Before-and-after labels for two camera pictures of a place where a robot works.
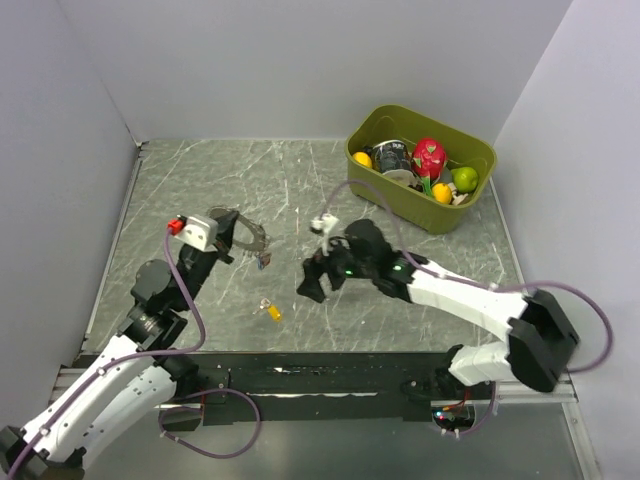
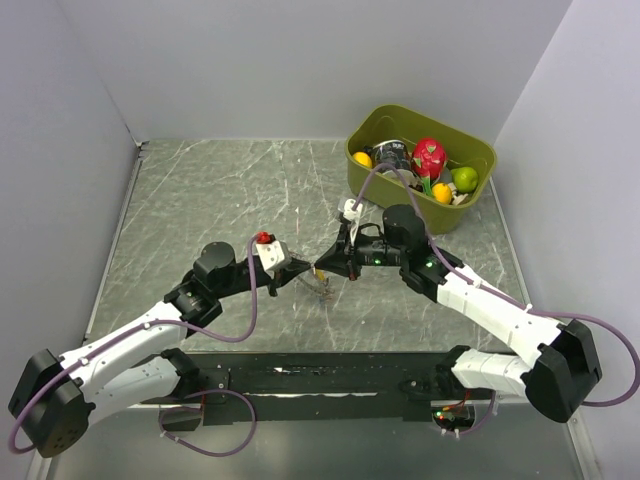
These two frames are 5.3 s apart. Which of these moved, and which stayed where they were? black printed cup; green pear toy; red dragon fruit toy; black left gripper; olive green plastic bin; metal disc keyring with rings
Moved: black left gripper; metal disc keyring with rings
Stayed: green pear toy; red dragon fruit toy; black printed cup; olive green plastic bin
